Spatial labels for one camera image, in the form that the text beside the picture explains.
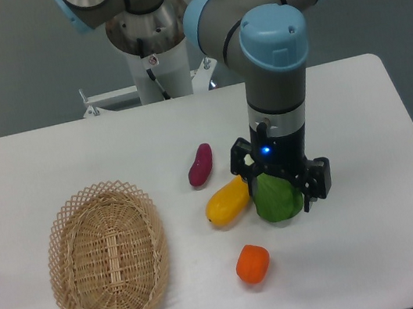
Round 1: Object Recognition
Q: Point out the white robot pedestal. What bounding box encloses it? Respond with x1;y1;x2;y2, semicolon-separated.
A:
80;0;217;117

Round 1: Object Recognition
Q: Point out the green toy vegetable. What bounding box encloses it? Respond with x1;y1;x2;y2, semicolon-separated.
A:
253;174;304;223

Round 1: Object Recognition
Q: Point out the purple toy sweet potato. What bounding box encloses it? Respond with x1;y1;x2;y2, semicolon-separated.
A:
188;143;213;188

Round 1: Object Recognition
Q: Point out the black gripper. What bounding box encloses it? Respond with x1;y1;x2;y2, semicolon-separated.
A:
230;125;332;212

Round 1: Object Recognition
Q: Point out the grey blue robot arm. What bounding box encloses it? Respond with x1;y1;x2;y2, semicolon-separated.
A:
54;0;332;208

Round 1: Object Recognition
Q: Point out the woven wicker basket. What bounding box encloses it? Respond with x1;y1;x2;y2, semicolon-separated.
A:
48;181;170;309

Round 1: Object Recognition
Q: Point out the black cable on pedestal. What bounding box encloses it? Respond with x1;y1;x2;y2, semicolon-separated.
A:
135;34;173;104

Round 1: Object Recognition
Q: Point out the yellow toy mango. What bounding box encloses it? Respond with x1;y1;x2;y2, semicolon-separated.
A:
205;175;250;227

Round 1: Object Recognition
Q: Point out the orange toy fruit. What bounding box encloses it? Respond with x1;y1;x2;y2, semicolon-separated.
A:
235;244;270;285

